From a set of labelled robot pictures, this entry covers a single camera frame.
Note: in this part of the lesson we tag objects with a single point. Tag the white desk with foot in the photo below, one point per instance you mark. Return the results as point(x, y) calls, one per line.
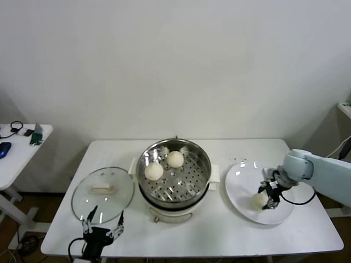
point(345, 108)

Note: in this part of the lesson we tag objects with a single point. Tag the grey metal piece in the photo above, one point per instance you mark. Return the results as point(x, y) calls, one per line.
point(38, 127)

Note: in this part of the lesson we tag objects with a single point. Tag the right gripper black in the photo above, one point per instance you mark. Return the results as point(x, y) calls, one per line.
point(281, 179)

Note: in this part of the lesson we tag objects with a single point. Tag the green circuit board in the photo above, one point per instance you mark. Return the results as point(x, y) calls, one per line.
point(35, 138)

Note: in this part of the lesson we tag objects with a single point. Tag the white electric cooking pot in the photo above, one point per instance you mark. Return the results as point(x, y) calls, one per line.
point(170, 215)

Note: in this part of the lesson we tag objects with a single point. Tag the white side table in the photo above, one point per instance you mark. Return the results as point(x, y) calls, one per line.
point(16, 164)

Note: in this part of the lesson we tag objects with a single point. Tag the white steamed baozi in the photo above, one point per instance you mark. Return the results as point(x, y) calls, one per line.
point(153, 172)
point(257, 202)
point(174, 159)

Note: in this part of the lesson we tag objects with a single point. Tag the perforated steel steamer basket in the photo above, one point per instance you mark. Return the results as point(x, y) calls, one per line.
point(186, 180)

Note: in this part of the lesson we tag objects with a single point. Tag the small white device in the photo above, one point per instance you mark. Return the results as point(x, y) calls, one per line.
point(19, 132)

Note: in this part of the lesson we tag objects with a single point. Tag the blue computer mouse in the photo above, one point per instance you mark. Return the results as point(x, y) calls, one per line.
point(4, 149)

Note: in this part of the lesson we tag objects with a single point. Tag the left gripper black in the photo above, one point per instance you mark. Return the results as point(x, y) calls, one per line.
point(97, 239)

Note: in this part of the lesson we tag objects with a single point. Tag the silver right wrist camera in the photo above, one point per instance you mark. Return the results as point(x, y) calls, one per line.
point(268, 173)

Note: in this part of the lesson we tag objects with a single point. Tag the small black phone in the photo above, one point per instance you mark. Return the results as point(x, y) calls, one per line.
point(27, 133)

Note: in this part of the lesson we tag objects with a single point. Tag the large white plate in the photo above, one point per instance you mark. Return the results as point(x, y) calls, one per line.
point(241, 178)

